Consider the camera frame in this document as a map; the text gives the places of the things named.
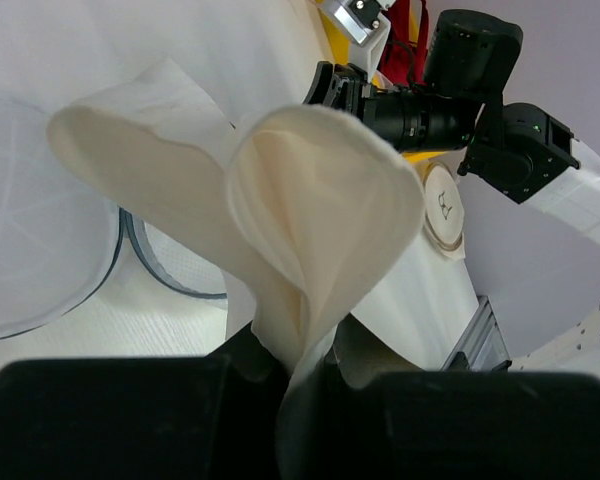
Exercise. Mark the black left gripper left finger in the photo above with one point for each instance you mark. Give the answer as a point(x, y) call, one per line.
point(208, 417)

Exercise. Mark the red bra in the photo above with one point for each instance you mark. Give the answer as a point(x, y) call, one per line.
point(405, 52)

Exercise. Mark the beige round laundry bag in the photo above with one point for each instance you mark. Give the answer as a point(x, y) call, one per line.
point(444, 211)

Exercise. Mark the white bra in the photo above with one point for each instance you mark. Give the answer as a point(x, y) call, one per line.
point(313, 214)

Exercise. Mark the aluminium frame rail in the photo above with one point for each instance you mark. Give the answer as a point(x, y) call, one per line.
point(481, 346)

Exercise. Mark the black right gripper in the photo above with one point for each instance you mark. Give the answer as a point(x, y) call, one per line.
point(410, 119)

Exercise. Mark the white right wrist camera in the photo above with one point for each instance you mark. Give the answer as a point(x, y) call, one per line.
point(365, 25)

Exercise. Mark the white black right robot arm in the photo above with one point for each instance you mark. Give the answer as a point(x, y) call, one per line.
point(519, 150)

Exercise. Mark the white mesh laundry bag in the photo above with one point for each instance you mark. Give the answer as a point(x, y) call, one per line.
point(60, 241)

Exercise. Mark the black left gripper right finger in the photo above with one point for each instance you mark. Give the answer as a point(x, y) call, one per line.
point(365, 413)

